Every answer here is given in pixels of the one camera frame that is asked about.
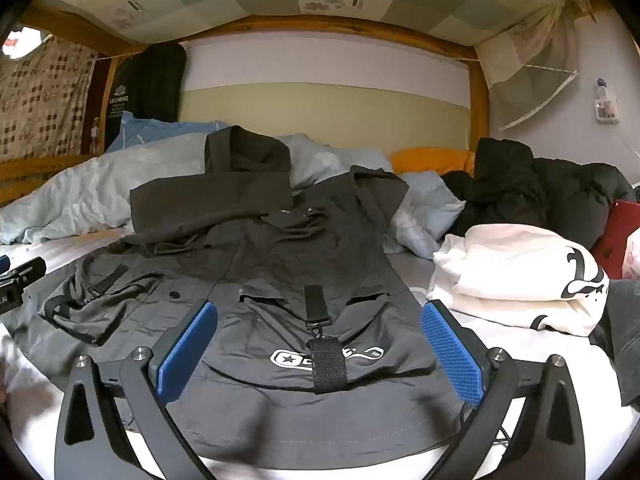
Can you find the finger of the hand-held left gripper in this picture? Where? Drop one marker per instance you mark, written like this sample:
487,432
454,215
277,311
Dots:
31,267
3,263

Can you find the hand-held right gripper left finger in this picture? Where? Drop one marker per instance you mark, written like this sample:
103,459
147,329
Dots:
185,345

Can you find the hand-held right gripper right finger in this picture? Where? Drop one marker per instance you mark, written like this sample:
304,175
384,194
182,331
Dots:
450,355

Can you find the dark grey jacket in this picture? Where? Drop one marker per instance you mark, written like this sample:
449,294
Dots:
280,260

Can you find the light blue duvet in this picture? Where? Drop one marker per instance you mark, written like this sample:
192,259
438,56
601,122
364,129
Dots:
75,190

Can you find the white folded sweatshirt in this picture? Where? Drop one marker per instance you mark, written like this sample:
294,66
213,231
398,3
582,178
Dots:
500,270

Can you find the white bed sheet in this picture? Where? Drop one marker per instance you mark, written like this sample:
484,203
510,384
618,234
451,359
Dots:
550,350

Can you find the small bottle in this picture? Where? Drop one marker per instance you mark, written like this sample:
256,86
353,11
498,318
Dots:
94,137

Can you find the brown checked curtain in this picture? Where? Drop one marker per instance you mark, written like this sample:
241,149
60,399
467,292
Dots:
40,100

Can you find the blue pillow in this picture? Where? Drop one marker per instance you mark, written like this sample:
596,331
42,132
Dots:
135,132

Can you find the dark grey cloth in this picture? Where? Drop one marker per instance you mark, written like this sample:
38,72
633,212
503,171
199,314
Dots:
625,340

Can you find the black puffer jacket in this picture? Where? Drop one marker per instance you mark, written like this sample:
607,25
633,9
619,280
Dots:
525,190

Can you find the orange cloth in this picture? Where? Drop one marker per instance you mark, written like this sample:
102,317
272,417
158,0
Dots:
430,160

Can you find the red flat item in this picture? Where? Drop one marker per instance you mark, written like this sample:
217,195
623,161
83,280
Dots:
612,240

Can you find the pink patterned item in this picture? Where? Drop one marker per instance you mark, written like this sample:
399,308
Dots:
634,255

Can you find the black hanging garment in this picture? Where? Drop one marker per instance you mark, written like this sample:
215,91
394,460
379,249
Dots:
155,85

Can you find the pale checked curtain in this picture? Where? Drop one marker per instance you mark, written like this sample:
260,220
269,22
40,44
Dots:
530,55

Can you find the wooden bed frame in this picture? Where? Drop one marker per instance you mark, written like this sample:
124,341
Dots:
300,22

